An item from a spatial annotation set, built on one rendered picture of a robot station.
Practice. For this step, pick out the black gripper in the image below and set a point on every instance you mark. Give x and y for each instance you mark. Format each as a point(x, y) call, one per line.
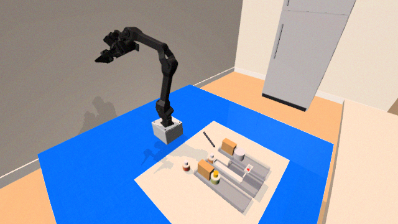
point(115, 51)

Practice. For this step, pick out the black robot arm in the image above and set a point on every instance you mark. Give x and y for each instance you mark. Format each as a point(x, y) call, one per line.
point(131, 34)

